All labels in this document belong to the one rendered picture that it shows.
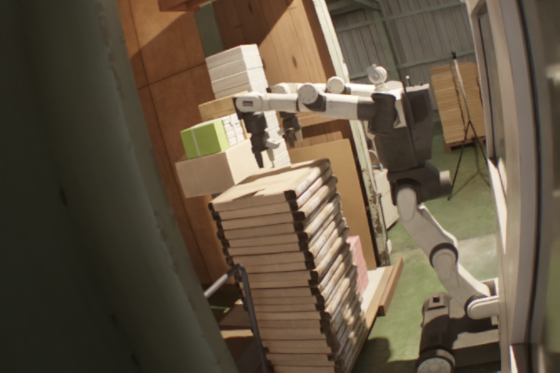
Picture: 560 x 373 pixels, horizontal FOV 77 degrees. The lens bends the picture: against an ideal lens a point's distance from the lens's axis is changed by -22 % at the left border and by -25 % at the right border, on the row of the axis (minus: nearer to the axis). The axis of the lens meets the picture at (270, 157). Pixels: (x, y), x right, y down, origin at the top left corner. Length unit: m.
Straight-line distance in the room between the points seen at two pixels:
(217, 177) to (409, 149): 1.04
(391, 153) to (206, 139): 0.99
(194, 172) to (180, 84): 1.22
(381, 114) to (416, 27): 9.00
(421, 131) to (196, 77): 2.06
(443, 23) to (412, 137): 8.84
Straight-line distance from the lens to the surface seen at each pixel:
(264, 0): 3.10
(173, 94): 3.53
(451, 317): 2.29
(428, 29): 10.50
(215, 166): 2.31
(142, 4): 3.72
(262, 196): 1.78
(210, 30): 3.31
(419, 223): 1.90
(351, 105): 1.61
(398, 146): 1.76
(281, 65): 3.06
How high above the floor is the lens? 1.50
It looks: 9 degrees down
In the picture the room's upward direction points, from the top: 16 degrees counter-clockwise
